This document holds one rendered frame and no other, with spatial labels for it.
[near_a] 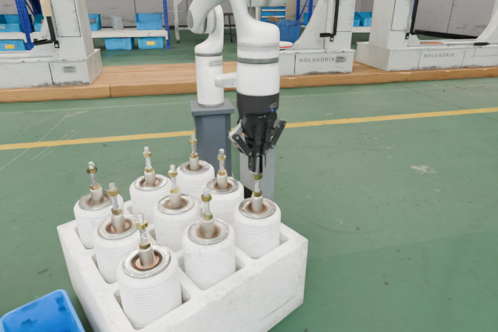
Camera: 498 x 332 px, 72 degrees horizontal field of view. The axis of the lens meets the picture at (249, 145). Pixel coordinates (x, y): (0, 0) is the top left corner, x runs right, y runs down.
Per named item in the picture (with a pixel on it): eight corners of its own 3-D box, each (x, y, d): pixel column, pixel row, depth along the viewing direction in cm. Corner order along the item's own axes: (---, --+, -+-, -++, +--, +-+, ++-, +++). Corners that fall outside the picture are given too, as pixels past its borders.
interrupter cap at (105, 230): (138, 238, 60) (138, 235, 60) (93, 244, 59) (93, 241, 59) (142, 214, 67) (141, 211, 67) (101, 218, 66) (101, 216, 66)
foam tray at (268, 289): (72, 287, 82) (55, 226, 75) (207, 224, 105) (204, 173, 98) (141, 432, 54) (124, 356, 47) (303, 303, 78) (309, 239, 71)
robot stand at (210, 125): (193, 172, 137) (189, 99, 126) (230, 168, 140) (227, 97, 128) (196, 190, 124) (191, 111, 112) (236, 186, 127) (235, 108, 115)
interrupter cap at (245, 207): (282, 213, 67) (283, 210, 67) (249, 224, 64) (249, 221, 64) (264, 196, 74) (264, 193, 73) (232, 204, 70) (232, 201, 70)
